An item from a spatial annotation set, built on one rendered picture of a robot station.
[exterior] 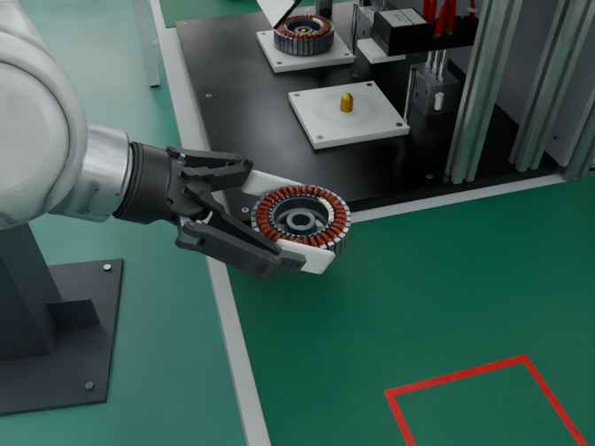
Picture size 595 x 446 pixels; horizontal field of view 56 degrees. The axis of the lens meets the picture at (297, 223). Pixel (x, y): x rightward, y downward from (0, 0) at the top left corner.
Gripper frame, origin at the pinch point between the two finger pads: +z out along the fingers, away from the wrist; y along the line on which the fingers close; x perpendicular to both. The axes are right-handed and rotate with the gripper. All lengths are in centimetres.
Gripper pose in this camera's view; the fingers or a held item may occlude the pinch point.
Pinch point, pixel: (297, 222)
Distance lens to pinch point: 63.1
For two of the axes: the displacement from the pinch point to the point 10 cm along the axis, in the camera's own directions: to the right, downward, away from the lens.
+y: 2.8, 6.6, -7.0
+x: 4.9, -7.2, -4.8
